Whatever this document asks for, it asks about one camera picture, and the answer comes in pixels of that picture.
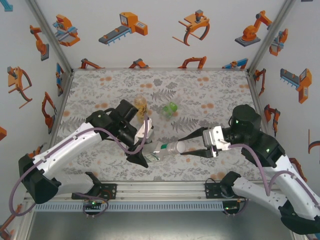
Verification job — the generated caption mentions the yellow label tea bottle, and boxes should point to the yellow label tea bottle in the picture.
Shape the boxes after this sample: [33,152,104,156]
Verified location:
[134,96,150,124]

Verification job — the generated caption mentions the white bottle cap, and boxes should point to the white bottle cap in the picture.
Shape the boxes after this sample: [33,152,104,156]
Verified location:
[175,141,187,155]

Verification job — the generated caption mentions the clear white label bottle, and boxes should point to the clear white label bottle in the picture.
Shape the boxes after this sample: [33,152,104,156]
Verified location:
[143,142,179,163]

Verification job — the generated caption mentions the floral patterned table mat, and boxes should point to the floral patterned table mat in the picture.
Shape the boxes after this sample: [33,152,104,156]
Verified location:
[49,68,280,182]

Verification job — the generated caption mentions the grey metal lower panel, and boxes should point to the grey metal lower panel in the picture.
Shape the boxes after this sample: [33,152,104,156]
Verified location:
[26,211,295,240]

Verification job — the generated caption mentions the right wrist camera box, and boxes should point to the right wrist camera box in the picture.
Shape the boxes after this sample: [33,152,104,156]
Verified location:
[202,125,232,152]

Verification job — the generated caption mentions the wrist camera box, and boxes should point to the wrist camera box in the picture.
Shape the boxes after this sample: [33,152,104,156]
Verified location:
[134,117,155,145]
[202,125,232,152]

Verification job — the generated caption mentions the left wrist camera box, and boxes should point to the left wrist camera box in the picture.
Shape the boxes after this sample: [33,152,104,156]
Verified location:
[134,117,155,145]

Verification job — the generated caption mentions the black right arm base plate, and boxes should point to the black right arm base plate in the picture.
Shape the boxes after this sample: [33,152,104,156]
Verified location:
[204,181,248,200]

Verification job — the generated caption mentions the aluminium frame rail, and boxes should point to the aluminium frame rail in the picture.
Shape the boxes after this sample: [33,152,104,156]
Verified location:
[23,180,297,202]

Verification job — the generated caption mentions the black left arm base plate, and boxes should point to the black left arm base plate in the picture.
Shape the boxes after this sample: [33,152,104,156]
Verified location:
[71,183,118,200]

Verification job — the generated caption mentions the slotted grey cable duct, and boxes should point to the slotted grey cable duct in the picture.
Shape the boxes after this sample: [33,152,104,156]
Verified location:
[33,201,224,212]

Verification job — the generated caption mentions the aluminium frame post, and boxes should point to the aluminium frame post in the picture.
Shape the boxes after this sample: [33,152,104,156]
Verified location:
[246,0,296,74]
[24,0,75,74]

